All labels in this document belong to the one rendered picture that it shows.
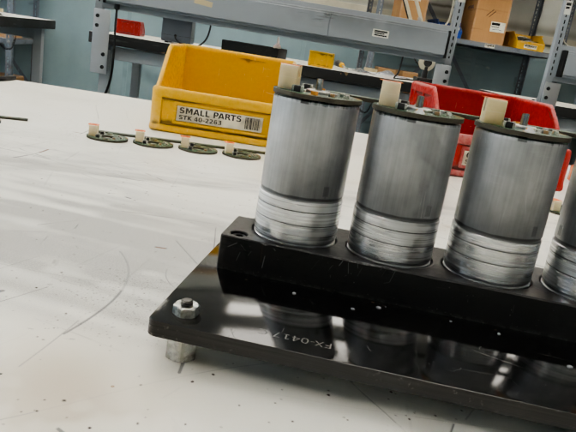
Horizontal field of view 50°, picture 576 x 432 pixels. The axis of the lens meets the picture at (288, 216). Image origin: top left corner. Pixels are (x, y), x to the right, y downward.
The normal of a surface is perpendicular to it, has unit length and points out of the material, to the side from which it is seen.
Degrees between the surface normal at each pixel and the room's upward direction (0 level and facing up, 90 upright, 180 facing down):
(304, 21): 90
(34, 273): 0
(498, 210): 90
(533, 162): 90
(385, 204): 90
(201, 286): 0
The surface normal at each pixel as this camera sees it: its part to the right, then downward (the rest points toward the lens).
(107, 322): 0.15, -0.95
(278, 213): -0.52, 0.14
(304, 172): -0.04, 0.26
